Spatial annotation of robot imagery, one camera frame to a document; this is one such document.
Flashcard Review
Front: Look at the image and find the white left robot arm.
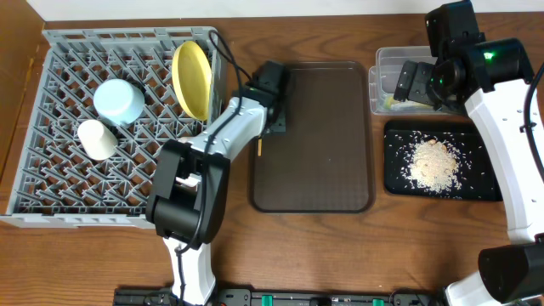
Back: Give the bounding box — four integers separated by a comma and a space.
145, 60, 289, 305

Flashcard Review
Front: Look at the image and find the light blue bowl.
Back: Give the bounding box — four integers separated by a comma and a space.
93, 79, 145, 126

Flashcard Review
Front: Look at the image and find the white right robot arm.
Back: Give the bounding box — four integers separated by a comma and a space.
394, 1, 543, 305

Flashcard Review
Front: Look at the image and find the yellow plastic plate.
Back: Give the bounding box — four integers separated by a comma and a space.
172, 41, 212, 121

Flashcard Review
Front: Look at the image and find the green snack wrapper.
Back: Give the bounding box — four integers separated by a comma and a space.
383, 96, 434, 112

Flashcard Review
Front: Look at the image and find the wooden chopstick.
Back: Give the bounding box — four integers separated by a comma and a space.
257, 138, 263, 156

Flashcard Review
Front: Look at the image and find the dark brown serving tray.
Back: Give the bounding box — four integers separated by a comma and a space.
248, 61, 376, 213

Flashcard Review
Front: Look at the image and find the grey plastic dish rack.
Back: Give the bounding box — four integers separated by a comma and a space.
1, 26, 227, 229

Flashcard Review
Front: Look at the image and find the clear plastic waste bin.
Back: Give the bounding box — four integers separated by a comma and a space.
368, 46, 466, 116

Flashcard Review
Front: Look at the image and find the cream white cup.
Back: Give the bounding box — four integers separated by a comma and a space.
77, 120, 118, 161

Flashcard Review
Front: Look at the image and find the pile of leftover rice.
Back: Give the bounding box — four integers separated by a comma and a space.
384, 129, 486, 199

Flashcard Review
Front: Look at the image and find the black food waste tray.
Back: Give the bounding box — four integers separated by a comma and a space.
384, 121, 502, 201

